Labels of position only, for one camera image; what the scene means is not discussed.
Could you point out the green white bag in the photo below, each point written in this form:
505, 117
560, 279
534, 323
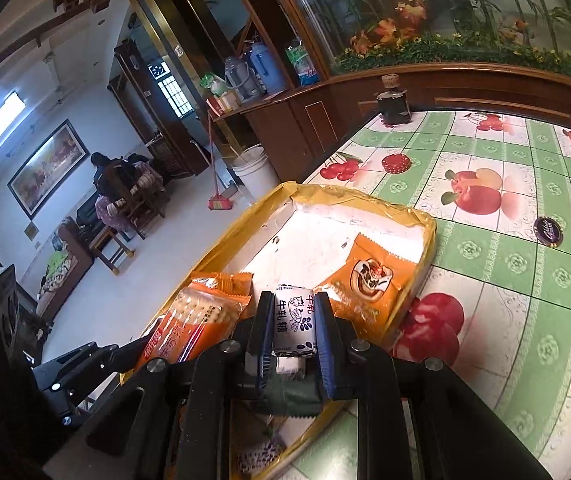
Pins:
214, 85

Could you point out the dark glass jar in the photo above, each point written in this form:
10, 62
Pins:
393, 105

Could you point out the orange snack packet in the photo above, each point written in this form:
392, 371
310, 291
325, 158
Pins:
370, 280

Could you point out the orange cracker packet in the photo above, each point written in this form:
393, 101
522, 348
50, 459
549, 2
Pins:
190, 320

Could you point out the blue thermos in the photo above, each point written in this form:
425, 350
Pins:
268, 70

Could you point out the red white box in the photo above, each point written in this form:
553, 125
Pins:
223, 103

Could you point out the red broom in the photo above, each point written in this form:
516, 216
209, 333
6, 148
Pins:
219, 204

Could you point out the wooden chair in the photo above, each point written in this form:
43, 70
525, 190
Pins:
138, 195

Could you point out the blue dotted candy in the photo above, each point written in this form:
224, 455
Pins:
260, 457

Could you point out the round dark lid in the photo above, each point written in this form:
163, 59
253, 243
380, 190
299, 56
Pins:
549, 231

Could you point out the fruit printed tablecloth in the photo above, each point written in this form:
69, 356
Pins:
490, 210

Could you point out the wooden cabinet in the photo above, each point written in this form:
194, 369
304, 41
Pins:
285, 125

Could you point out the yellow cardboard tray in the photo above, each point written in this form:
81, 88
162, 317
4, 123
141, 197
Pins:
315, 230

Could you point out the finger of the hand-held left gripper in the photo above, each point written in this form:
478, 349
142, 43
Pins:
80, 355
90, 385

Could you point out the wooden stool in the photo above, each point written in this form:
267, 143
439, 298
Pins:
110, 250

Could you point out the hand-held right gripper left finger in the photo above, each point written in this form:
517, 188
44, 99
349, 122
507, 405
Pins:
264, 330

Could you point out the blue green bag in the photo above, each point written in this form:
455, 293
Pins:
301, 65

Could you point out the framed wall picture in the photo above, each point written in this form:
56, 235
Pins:
48, 167

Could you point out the white plastic bucket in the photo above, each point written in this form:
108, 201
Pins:
258, 172

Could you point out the dark green snack packet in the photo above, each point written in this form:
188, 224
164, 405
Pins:
290, 397

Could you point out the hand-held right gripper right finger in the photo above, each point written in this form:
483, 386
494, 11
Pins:
326, 360

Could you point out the barred door window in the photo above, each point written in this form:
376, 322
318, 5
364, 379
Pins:
175, 92

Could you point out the wooden sofa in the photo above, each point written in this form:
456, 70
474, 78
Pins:
63, 270

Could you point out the grey thermos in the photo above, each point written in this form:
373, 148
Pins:
239, 80

